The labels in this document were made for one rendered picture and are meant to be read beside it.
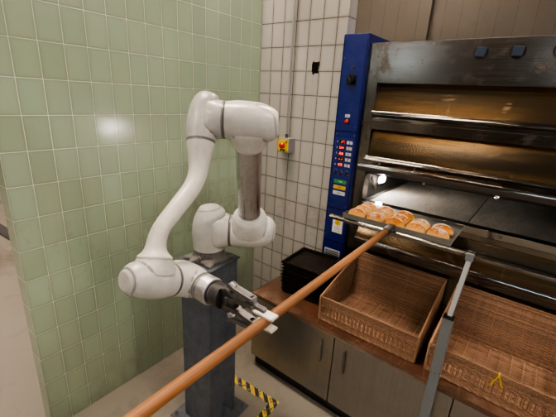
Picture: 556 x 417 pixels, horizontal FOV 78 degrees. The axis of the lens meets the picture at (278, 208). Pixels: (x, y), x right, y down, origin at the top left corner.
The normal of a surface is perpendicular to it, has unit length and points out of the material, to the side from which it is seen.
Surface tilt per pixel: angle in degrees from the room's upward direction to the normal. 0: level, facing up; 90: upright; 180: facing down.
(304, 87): 90
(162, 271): 66
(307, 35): 90
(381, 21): 90
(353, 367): 90
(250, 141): 124
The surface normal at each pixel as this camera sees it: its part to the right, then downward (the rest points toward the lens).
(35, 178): 0.79, 0.23
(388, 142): -0.56, -0.12
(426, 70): -0.62, 0.22
